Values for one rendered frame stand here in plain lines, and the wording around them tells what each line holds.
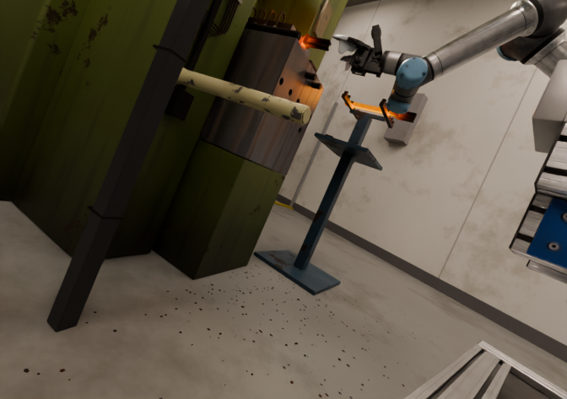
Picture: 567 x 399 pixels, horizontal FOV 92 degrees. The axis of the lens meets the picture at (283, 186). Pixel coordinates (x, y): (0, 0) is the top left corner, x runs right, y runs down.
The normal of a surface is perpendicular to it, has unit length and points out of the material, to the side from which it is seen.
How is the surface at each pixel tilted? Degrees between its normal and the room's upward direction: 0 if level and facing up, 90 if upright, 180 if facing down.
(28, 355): 0
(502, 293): 90
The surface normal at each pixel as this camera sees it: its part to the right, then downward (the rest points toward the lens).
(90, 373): 0.40, -0.92
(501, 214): -0.67, -0.26
